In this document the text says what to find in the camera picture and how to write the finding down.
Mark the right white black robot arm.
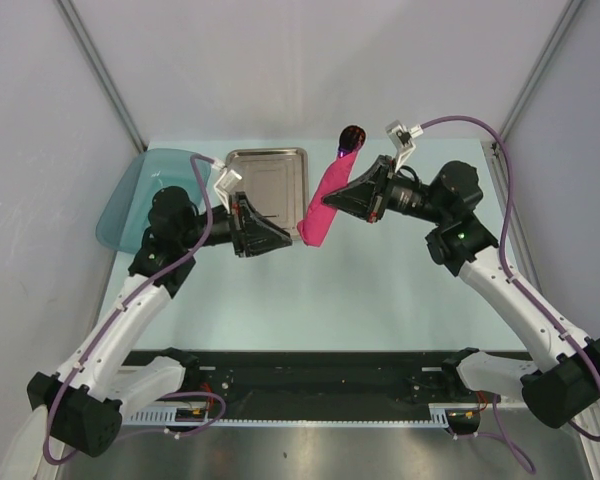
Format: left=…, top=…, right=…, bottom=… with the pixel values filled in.
left=323, top=156, right=600, bottom=429

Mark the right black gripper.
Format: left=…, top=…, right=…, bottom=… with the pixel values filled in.
left=322, top=155, right=448, bottom=225

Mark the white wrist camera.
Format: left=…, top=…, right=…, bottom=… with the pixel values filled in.
left=212, top=160, right=243, bottom=212
left=385, top=120, right=423, bottom=172

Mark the pink paper napkin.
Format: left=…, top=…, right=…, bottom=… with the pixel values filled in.
left=296, top=150, right=361, bottom=249

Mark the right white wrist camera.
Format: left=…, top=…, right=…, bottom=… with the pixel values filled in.
left=385, top=120, right=423, bottom=172

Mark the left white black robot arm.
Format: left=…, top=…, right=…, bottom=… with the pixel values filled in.
left=27, top=186, right=292, bottom=457

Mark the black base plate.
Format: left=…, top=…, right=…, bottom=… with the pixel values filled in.
left=124, top=349, right=531, bottom=421

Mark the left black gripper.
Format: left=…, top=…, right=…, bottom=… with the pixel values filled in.
left=179, top=191, right=291, bottom=258

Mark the aluminium corner post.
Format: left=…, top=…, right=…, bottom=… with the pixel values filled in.
left=53, top=0, right=147, bottom=153
left=500, top=0, right=587, bottom=142

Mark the right aluminium corner post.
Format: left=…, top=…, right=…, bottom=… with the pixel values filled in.
left=500, top=0, right=587, bottom=142

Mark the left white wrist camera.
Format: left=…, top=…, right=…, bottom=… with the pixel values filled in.
left=212, top=160, right=243, bottom=212

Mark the left aluminium corner post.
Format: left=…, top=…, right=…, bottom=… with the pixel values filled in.
left=53, top=0, right=147, bottom=153

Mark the teal plastic container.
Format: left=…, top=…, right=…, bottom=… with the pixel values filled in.
left=96, top=148, right=211, bottom=255

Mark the steel tray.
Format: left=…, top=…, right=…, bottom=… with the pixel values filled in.
left=226, top=147, right=309, bottom=241

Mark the white cable duct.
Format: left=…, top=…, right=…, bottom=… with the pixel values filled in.
left=123, top=401, right=448, bottom=428

